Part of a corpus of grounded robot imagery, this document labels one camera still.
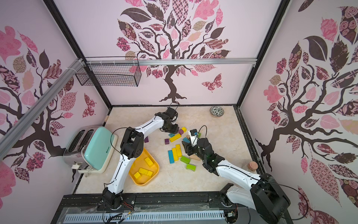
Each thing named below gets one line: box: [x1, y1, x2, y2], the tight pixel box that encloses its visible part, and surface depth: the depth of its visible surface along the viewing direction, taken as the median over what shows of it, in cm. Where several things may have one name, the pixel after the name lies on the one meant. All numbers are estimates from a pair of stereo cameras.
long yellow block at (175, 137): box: [169, 133, 182, 143], surface depth 102 cm
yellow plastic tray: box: [128, 147, 160, 187], surface depth 84 cm
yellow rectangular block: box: [144, 156, 154, 167], surface depth 88 cm
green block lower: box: [186, 163, 197, 172], surface depth 87 cm
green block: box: [180, 155, 191, 164], surface depth 90 cm
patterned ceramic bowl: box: [209, 105, 225, 119], surface depth 116 cm
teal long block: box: [167, 149, 175, 164], surface depth 92 cm
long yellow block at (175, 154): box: [171, 147, 179, 162], surface depth 93 cm
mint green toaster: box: [62, 126, 118, 175], surface depth 79 cm
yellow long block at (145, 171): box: [138, 167, 154, 177], surface depth 85 cm
